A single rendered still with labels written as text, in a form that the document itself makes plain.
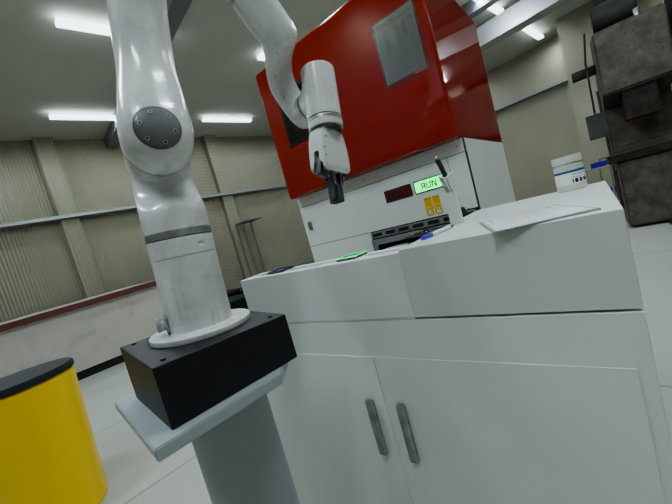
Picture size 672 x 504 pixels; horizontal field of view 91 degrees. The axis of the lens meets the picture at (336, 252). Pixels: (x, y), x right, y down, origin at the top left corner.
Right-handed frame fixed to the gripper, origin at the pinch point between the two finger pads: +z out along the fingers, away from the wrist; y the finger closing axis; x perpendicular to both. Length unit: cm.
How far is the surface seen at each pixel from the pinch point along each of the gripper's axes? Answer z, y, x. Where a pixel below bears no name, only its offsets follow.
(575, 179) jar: 3, -49, 43
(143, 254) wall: -95, -239, -741
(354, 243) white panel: 6, -60, -40
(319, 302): 25.0, 0.2, -10.4
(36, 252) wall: -110, -65, -767
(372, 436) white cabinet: 60, -6, -5
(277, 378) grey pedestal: 35.4, 23.7, -1.0
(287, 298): 23.0, 0.6, -21.5
